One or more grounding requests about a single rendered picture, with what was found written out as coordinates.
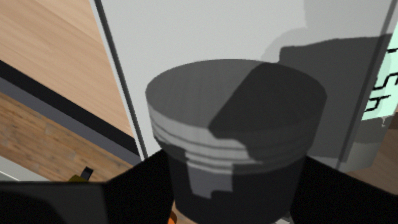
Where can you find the white digital scale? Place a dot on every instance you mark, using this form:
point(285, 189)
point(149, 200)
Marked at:
point(343, 44)

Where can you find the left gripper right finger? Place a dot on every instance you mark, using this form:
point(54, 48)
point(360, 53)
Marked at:
point(325, 195)

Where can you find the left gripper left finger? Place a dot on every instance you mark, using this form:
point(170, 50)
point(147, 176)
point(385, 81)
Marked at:
point(148, 199)

